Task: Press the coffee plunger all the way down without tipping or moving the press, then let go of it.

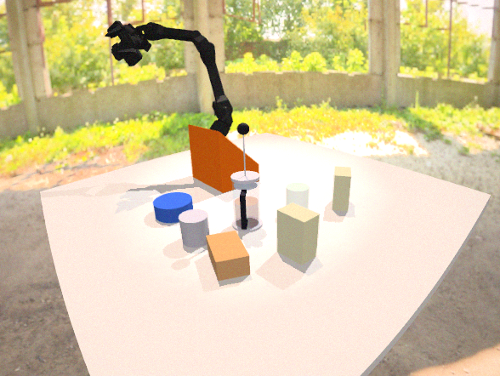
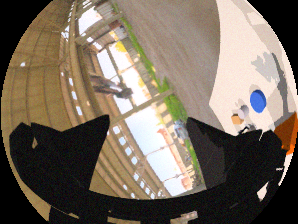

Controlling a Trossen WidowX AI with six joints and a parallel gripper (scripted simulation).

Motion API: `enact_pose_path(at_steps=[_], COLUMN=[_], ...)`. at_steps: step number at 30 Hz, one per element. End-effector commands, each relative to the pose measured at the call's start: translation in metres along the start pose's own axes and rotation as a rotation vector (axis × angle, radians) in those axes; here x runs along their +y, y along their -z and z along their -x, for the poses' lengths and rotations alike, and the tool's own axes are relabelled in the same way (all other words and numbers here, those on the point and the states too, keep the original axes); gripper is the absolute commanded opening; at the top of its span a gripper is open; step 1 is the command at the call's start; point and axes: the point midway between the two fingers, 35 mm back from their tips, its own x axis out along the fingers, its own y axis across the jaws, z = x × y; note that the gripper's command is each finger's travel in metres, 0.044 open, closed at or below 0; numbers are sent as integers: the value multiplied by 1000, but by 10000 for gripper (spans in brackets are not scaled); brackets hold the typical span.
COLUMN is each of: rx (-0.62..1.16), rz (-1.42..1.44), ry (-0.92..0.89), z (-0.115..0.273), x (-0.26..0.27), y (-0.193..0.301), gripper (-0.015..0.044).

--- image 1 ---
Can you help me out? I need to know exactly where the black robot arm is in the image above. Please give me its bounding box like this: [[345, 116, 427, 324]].
[[111, 22, 233, 137]]

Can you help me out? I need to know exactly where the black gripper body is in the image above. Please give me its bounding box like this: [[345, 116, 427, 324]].
[[107, 20, 143, 67]]

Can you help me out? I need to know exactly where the glass coffee press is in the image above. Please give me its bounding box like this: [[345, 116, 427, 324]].
[[230, 123, 263, 232]]

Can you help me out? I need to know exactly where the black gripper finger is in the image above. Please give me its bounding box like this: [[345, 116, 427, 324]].
[[116, 48, 137, 63], [105, 24, 122, 38]]

